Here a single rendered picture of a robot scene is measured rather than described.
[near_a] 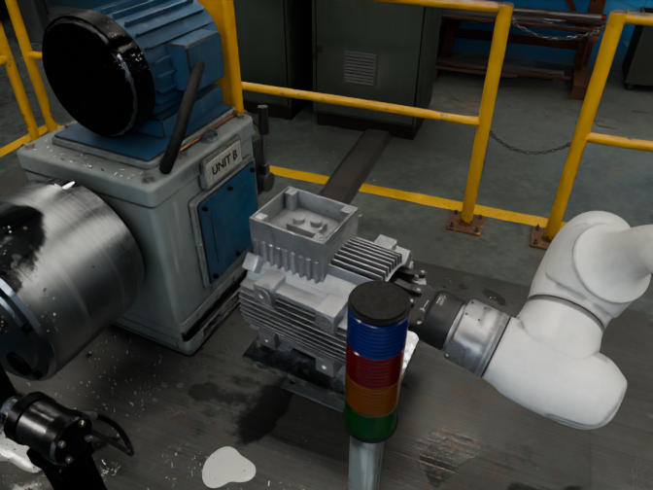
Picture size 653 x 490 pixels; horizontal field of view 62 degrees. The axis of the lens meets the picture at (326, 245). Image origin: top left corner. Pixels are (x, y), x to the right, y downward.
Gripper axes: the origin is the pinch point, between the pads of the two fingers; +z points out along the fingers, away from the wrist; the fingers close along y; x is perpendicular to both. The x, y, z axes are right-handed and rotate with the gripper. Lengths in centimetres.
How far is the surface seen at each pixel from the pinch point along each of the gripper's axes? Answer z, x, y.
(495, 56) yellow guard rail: 19, 25, -171
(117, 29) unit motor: 37.7, -22.9, 0.0
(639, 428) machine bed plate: -52, 20, -18
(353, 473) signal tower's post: -17.5, 11.4, 19.8
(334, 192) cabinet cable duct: 77, 115, -164
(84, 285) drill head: 25.2, 2.8, 22.0
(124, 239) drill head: 27.6, 2.4, 12.3
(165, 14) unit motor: 39.7, -22.0, -11.6
